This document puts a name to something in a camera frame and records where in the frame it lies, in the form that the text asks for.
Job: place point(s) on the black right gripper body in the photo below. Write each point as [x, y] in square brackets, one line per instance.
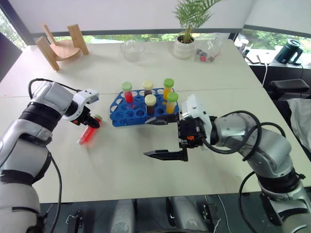
[192, 132]

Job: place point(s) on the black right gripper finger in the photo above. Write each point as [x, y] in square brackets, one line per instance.
[161, 119]
[167, 155]

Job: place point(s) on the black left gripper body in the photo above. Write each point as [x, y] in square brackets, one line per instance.
[81, 117]

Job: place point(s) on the red test tube green cap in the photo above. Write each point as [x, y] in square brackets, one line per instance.
[128, 94]
[88, 135]

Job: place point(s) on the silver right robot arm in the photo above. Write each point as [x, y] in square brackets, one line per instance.
[267, 150]

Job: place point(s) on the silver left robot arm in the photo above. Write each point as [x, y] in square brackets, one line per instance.
[29, 136]

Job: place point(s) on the brown test tube cream cap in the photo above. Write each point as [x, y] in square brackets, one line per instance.
[150, 106]
[148, 88]

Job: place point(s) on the orange test tube green cap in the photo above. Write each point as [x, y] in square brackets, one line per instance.
[171, 105]
[168, 89]

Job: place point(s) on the blue test tube rack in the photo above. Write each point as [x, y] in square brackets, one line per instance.
[128, 114]

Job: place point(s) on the grey rounded shape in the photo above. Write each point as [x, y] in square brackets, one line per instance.
[124, 216]
[187, 213]

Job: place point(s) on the wooden curved stand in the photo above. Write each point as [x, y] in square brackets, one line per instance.
[64, 49]

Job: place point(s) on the black metal clasp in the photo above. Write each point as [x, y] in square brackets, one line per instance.
[211, 212]
[74, 218]

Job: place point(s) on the clear glass bowl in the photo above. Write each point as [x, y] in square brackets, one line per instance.
[132, 51]

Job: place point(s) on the green plant in white pot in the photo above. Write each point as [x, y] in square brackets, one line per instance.
[184, 47]

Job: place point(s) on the clear plastic bag of parts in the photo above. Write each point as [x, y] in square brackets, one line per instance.
[206, 53]

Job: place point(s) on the black flat device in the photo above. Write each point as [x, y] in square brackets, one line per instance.
[255, 59]

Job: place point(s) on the black chair armrest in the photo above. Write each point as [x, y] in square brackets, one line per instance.
[289, 86]

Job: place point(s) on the white crumpled cloth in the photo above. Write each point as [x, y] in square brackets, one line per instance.
[300, 119]

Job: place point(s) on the dark green kettle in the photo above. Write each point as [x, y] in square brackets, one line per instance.
[288, 52]

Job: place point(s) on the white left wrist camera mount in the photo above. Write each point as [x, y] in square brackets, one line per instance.
[83, 97]

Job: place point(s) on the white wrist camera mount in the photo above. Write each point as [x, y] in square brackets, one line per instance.
[194, 108]
[83, 97]

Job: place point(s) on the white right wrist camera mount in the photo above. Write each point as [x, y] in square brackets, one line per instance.
[194, 108]

